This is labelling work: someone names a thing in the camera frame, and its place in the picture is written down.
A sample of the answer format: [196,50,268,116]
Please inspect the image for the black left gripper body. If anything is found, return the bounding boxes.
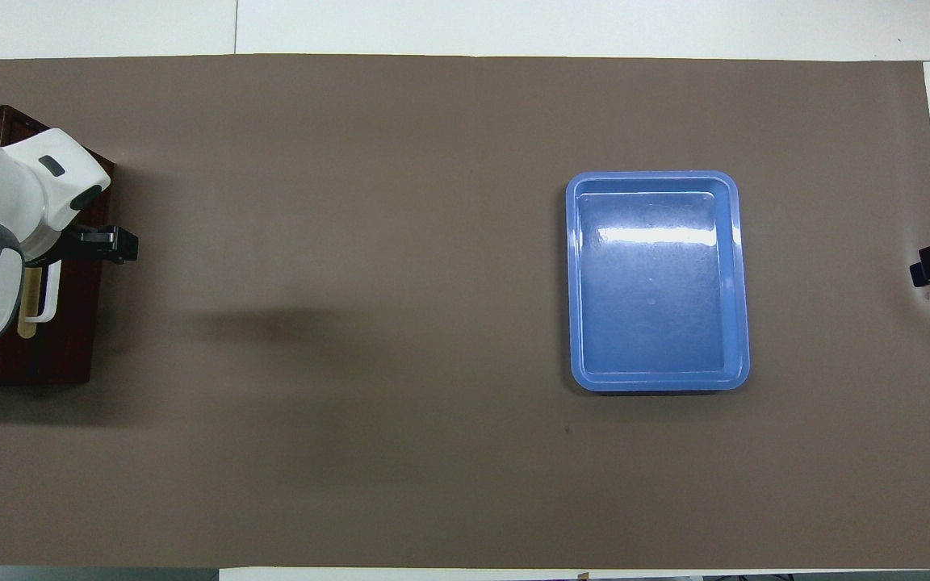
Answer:
[61,228,119,261]

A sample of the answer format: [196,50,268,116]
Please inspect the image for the white drawer handle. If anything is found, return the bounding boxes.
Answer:
[23,260,63,325]

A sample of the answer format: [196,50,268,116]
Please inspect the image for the brown table mat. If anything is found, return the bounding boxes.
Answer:
[0,54,930,570]

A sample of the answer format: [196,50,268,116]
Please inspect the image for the blue plastic tray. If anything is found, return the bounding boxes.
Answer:
[566,170,751,393]

